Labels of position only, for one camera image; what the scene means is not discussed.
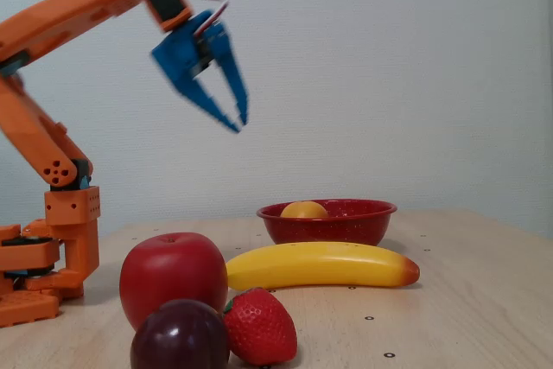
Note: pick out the red apple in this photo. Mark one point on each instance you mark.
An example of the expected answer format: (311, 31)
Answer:
(173, 269)

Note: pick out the red strawberry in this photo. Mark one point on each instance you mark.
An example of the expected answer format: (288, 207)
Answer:
(259, 326)

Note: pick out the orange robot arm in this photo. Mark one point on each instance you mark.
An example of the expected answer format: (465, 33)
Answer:
(56, 10)

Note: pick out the yellow banana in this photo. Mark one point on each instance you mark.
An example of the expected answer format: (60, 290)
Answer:
(311, 265)

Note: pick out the orange robot base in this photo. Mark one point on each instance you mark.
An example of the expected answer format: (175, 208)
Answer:
(26, 306)

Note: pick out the red speckled bowl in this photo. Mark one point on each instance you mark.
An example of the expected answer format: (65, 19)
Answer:
(345, 228)

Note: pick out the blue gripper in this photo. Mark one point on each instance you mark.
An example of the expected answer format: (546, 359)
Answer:
(179, 55)

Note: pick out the dark purple plum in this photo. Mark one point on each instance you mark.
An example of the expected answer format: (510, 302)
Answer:
(177, 339)

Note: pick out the yellow orange peach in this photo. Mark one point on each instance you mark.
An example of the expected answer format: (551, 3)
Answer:
(304, 210)

